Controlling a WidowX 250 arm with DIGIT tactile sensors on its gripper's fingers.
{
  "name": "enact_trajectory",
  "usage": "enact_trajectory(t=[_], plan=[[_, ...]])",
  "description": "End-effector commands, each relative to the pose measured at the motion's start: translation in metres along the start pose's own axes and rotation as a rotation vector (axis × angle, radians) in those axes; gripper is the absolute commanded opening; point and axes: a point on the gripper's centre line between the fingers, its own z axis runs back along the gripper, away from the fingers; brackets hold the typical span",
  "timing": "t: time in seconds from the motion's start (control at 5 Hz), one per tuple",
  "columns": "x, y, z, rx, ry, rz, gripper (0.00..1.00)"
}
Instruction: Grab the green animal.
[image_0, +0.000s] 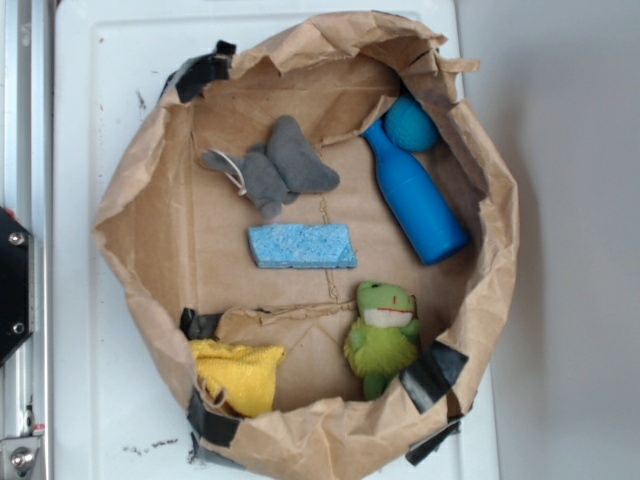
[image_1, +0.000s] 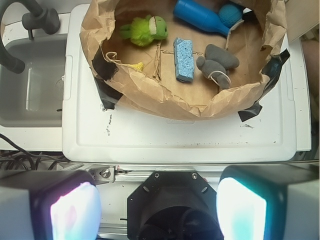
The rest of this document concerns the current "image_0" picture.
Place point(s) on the brown paper bag bin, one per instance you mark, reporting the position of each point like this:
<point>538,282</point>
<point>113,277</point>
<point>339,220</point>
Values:
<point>175,234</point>

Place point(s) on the grey plush elephant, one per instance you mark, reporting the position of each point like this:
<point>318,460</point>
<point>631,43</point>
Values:
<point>273,174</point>

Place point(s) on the teal rubber ball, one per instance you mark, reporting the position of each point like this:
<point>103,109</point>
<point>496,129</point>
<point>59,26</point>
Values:
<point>409,127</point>

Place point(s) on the yellow cloth bag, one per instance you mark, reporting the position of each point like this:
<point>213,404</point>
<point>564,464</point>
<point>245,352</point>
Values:
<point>243,376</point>

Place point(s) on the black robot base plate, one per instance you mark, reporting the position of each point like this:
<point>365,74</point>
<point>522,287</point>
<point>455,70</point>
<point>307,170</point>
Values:
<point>17,285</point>

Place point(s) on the aluminium frame rail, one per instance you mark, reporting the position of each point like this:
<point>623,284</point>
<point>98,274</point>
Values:
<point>27,60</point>

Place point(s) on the blue plastic bottle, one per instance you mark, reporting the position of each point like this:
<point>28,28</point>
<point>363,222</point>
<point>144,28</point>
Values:
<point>418,206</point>

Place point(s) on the blue sponge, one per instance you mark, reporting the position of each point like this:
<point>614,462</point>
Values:
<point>301,246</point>

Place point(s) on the green plush frog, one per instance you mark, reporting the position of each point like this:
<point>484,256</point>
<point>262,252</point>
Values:
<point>384,339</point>

